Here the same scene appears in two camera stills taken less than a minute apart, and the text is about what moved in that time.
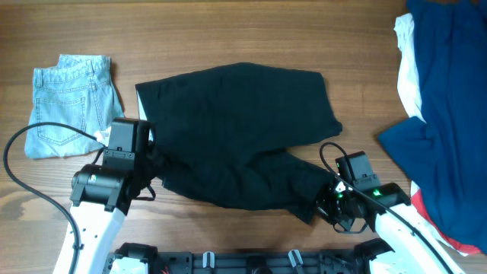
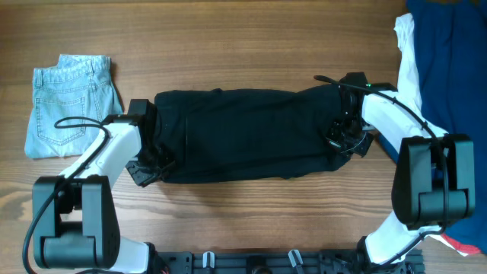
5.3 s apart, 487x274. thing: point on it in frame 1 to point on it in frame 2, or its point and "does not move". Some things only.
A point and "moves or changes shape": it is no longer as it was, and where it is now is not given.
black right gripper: [322, 208] to [332, 139]
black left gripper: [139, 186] to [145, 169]
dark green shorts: [232, 135] moves or changes shape
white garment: [408, 81] does not move
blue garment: [445, 156] does not move
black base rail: [355, 260] does not move
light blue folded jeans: [81, 91] does not move
